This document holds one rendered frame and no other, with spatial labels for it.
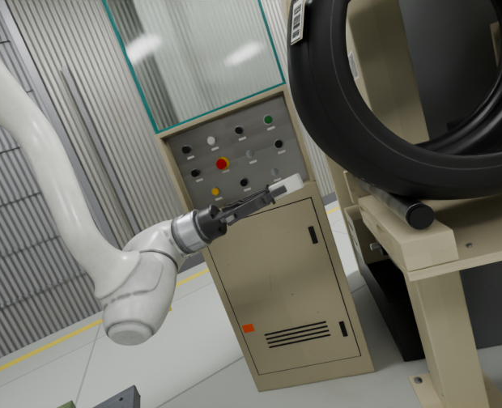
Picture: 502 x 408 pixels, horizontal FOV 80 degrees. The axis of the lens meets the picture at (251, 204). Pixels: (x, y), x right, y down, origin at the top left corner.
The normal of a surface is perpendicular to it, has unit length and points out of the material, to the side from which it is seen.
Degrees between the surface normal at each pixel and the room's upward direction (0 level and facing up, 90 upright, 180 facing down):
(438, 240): 90
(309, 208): 90
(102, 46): 90
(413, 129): 90
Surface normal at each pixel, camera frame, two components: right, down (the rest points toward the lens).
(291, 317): -0.13, 0.25
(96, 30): 0.34, 0.07
